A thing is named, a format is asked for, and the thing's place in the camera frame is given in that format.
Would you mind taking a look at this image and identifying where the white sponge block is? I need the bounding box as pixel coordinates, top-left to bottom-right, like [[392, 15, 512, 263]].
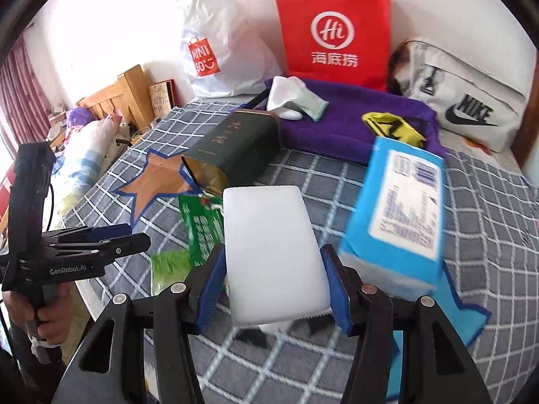
[[222, 185, 332, 327]]

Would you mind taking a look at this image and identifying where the pink curtain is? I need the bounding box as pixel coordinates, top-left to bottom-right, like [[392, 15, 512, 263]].
[[0, 36, 52, 144]]

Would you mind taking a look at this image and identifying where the yellow and black strap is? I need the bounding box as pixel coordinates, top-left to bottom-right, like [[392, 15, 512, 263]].
[[362, 111, 427, 148]]

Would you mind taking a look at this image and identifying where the light green snack packet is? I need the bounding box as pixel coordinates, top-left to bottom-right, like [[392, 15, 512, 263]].
[[150, 249, 195, 297]]

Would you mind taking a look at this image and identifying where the person's left hand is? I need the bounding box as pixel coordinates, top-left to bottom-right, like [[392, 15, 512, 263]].
[[8, 286, 74, 348]]

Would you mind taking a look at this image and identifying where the purple plush toy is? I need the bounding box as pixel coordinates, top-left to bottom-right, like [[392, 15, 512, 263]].
[[65, 107, 96, 129]]

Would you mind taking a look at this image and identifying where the white plastic shopping bag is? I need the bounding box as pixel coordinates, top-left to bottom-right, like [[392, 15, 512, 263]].
[[176, 0, 284, 98]]

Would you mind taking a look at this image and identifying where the blue tissue pack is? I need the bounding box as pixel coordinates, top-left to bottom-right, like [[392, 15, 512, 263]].
[[339, 136, 447, 301]]

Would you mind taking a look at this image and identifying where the white plastic wrapped packet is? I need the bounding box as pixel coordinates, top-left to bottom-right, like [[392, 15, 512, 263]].
[[266, 76, 329, 121]]

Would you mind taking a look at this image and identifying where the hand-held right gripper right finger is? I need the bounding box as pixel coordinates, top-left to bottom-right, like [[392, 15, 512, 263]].
[[319, 245, 493, 404]]

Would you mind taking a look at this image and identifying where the grey plaid blanket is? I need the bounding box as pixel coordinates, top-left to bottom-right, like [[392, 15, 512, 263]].
[[62, 97, 539, 404]]

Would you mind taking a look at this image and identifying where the red paper bag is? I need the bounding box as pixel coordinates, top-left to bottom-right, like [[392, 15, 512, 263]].
[[273, 0, 392, 92]]

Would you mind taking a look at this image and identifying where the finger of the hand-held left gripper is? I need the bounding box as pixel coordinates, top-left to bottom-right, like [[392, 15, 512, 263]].
[[42, 224, 134, 245], [55, 232, 152, 262]]

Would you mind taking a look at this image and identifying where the white printed bed sheet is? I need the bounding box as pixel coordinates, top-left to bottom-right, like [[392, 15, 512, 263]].
[[438, 130, 523, 169]]

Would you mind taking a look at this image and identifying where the person's left forearm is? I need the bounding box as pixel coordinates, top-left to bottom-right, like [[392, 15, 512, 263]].
[[0, 322, 68, 404]]

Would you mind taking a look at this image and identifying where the purple towel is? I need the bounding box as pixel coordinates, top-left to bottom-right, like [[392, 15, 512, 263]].
[[243, 76, 439, 165]]

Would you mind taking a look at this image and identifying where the wooden headboard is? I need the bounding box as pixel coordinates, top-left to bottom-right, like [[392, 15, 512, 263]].
[[76, 64, 155, 132]]

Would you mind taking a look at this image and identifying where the dark green snack packet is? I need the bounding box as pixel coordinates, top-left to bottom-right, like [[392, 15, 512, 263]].
[[178, 193, 226, 268]]

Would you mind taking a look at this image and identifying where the grey sling bag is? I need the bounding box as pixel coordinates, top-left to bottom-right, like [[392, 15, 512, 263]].
[[389, 37, 527, 153]]

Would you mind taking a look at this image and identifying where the dark green tin box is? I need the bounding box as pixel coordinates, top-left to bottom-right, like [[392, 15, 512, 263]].
[[181, 108, 282, 194]]

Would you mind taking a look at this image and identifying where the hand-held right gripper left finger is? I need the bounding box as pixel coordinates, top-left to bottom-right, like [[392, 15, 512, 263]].
[[51, 243, 230, 404]]

